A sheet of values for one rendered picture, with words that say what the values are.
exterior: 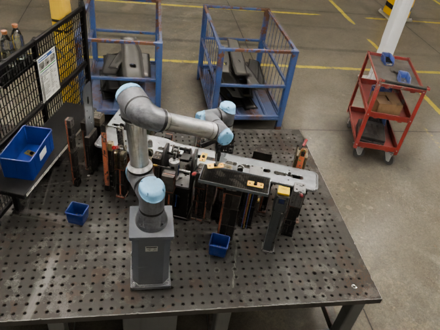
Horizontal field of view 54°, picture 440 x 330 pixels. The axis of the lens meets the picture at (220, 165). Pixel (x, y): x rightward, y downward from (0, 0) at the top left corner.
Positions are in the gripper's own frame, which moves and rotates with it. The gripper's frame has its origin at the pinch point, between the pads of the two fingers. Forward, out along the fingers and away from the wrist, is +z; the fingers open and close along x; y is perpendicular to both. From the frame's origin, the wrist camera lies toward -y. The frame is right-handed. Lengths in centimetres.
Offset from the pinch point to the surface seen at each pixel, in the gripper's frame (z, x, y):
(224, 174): 7.4, -0.7, 5.2
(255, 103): 107, 242, 86
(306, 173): 23, 20, 61
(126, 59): 72, 264, -58
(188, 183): 26.9, 13.8, -11.2
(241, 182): 7.4, -6.9, 13.4
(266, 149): 20, 39, 39
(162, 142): 23, 49, -26
